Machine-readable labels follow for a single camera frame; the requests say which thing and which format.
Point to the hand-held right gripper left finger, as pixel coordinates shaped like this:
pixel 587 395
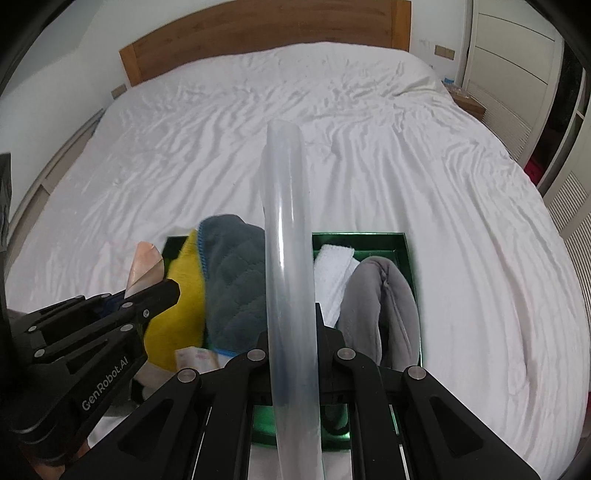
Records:
pixel 207 415

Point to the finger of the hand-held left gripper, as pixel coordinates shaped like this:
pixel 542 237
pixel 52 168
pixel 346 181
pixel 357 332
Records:
pixel 69 314
pixel 138 314

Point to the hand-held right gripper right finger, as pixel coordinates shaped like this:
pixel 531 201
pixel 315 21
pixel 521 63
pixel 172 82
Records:
pixel 392 415

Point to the yellow cloth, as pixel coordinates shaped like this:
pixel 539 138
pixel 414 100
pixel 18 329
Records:
pixel 180 300

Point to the peach powder puff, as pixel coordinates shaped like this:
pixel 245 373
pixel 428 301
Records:
pixel 143 265

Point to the small pink white packet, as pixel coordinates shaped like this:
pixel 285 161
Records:
pixel 196 357

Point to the dark teal towel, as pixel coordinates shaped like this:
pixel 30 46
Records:
pixel 235 286

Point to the grey fabric pouch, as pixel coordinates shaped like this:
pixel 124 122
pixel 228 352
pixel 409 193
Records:
pixel 369 300

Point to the white cloth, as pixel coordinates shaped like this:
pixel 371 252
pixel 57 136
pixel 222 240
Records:
pixel 330 277

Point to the clear zip bag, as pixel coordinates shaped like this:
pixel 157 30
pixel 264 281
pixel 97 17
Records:
pixel 288 277

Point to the green tray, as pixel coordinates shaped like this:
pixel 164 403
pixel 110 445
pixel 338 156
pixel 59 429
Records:
pixel 369 242

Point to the person's left hand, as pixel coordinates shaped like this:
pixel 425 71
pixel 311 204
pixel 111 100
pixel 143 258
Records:
pixel 60 468

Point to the bed with white duvet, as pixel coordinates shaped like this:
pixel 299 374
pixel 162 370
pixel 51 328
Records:
pixel 392 161

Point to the white louvered cabinet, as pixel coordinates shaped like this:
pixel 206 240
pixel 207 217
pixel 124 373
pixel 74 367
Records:
pixel 570 207

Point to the red clothes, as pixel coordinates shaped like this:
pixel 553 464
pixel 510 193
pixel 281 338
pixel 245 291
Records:
pixel 534 171

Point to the wooden headboard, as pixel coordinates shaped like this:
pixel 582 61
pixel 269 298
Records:
pixel 258 37

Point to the wooden nightstand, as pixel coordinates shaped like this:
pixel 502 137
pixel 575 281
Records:
pixel 471 105

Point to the nightstand clutter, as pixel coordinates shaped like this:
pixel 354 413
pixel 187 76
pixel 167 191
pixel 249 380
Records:
pixel 455 87

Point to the white wardrobe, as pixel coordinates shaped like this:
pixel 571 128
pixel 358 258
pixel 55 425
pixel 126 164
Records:
pixel 512 69

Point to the white louvered wall panel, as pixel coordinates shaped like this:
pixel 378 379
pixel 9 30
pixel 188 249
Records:
pixel 51 180

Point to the wall switch plate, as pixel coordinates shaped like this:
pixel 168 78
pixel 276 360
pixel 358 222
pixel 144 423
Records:
pixel 118 91
pixel 444 51

